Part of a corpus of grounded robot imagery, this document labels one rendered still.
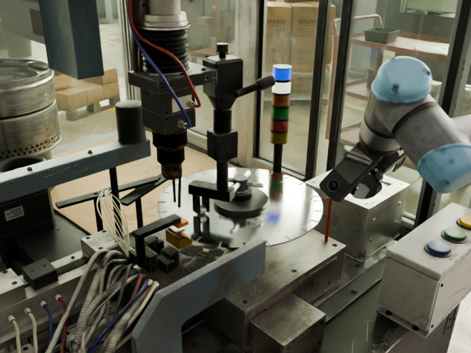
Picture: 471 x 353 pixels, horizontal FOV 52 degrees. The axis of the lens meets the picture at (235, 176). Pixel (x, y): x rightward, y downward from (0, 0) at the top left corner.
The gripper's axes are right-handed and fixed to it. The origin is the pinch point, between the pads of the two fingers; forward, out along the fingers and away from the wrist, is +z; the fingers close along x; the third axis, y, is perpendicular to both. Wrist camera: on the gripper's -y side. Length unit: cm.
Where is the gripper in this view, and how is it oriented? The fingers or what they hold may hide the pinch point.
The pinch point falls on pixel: (352, 195)
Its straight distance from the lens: 100.3
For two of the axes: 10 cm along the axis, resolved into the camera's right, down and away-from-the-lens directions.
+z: 0.5, 4.8, 8.8
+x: -6.1, -6.8, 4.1
